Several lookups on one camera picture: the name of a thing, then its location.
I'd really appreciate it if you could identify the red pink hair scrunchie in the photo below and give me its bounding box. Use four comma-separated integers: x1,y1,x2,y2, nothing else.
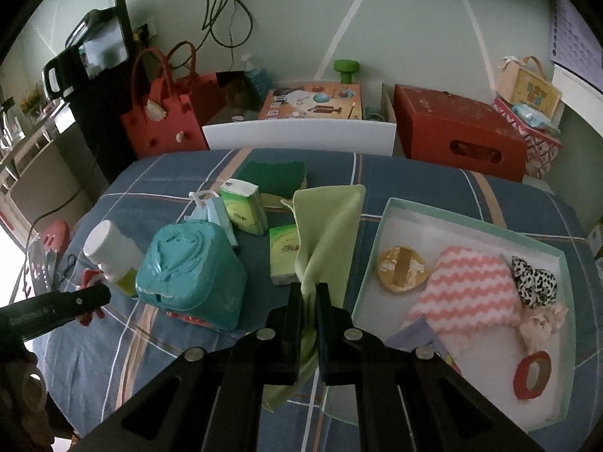
77,268,112,328

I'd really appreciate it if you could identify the red tape ring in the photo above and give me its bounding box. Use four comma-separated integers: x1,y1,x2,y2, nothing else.
513,350,553,401

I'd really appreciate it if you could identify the pink white zigzag cloth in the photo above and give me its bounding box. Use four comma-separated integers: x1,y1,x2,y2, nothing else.
403,246,522,356

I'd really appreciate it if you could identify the pink fluffy scrunchie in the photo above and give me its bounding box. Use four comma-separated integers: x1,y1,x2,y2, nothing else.
518,302,568,355

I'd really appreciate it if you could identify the leopard print scrunchie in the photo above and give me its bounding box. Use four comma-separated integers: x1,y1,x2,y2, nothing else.
511,256,558,309

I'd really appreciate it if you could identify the light green cloth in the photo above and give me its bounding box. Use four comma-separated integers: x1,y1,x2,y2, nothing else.
263,185,366,412

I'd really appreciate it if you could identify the green tissue pack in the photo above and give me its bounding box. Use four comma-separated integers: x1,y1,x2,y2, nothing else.
220,177,269,236
269,224,300,286

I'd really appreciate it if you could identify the green yellow sponge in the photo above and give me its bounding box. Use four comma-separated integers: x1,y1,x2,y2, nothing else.
234,161,308,208

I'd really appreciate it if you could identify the person left hand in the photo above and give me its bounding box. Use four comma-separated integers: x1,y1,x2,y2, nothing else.
1,333,54,451

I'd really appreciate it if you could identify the white pill bottle green label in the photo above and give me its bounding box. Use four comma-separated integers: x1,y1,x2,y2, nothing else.
83,219,144,298

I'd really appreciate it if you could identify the pale green shallow box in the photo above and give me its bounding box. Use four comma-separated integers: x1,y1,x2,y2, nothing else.
353,198,575,431

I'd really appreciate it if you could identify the teal wet wipes box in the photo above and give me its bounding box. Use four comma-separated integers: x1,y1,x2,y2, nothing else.
135,220,247,331

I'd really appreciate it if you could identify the light blue face mask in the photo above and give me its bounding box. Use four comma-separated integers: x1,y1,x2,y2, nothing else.
185,190,239,249

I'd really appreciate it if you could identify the red felt tote bag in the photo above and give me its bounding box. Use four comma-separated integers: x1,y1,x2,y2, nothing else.
122,47,227,159

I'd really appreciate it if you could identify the red cardboard box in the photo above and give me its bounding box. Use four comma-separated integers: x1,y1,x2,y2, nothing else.
392,85,527,182

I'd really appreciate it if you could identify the patterned red white box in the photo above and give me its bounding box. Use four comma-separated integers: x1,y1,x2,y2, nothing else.
493,96,563,180

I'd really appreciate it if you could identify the orange illustrated toy box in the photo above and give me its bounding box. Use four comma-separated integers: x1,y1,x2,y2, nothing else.
259,82,363,121

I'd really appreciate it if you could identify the small beige gift bag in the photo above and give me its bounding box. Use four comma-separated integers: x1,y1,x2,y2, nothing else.
496,56,562,118

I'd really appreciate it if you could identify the green dumbbell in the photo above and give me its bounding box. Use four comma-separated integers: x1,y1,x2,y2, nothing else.
333,59,360,85

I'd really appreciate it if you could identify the purple dotted calendar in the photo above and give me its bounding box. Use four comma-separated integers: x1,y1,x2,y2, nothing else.
549,0,602,91

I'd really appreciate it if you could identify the black cable on wall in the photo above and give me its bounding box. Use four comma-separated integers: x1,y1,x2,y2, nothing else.
181,0,256,72

